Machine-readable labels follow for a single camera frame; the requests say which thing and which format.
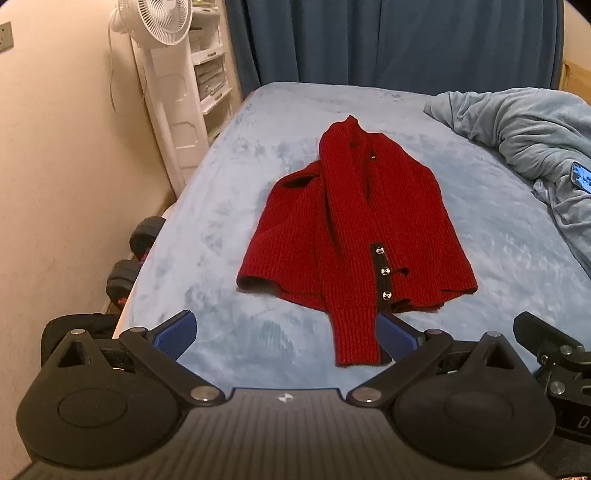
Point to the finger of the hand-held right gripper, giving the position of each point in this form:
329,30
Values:
531,325

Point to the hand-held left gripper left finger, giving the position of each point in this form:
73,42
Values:
174,333

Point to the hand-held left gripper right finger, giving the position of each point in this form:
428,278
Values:
392,334

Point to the red knitted cardigan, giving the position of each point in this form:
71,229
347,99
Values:
369,194

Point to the black dumbbell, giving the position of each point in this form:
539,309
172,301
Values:
147,236
121,281

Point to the smartphone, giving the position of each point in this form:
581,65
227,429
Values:
582,177

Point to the bed with blue fleece sheet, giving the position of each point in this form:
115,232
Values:
258,161

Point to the grey-blue fleece blanket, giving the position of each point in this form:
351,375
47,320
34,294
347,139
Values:
521,129

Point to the white shelf unit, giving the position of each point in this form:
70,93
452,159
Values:
212,74

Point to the dark blue curtain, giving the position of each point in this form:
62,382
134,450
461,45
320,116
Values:
392,41

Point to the white standing fan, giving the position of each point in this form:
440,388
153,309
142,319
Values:
159,18

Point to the wooden bed frame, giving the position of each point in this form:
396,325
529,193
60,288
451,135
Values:
577,78

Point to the wall socket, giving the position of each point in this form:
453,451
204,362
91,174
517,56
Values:
5,36

